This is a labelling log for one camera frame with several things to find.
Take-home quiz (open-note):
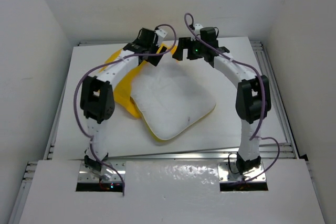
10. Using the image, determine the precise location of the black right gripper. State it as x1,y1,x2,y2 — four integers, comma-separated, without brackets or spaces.
173,36,206,61

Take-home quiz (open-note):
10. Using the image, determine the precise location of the white pillow with yellow edge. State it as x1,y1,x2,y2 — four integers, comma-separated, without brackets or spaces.
130,59,216,142

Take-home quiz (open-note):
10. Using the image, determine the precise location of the yellow pillowcase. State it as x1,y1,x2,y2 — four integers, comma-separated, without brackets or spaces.
105,45,177,119

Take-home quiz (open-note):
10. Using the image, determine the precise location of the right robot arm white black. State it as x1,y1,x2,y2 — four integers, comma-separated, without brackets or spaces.
173,24,271,175

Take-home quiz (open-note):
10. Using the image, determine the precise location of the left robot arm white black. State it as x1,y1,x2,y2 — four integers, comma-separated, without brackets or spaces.
79,26,167,173

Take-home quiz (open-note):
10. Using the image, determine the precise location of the white front cover panel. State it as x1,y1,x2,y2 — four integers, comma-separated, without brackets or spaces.
20,159,324,223

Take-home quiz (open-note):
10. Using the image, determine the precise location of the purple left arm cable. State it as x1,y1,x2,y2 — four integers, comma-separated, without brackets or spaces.
73,24,178,197

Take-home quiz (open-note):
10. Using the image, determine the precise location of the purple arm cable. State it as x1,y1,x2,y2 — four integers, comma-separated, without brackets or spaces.
73,24,178,197
184,13,280,183

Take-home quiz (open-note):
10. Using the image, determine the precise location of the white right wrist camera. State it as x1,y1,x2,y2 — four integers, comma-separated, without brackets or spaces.
194,24,203,33

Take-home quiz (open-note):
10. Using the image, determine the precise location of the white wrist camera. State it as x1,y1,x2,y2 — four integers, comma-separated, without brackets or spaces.
155,28,168,44
194,24,203,33

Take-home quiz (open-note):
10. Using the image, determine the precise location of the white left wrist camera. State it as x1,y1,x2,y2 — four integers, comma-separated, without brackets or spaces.
155,28,168,44

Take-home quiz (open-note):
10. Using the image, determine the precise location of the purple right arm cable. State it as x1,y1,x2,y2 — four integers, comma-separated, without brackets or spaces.
184,13,280,183

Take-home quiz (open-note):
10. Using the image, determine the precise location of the black thin base cable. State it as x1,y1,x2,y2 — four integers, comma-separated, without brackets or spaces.
227,153,244,177

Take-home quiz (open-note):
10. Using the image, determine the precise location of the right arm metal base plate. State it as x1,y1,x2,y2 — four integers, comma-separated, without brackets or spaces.
217,159,268,193

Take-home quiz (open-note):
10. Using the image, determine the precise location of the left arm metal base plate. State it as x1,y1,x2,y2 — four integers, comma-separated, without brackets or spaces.
76,162,124,193

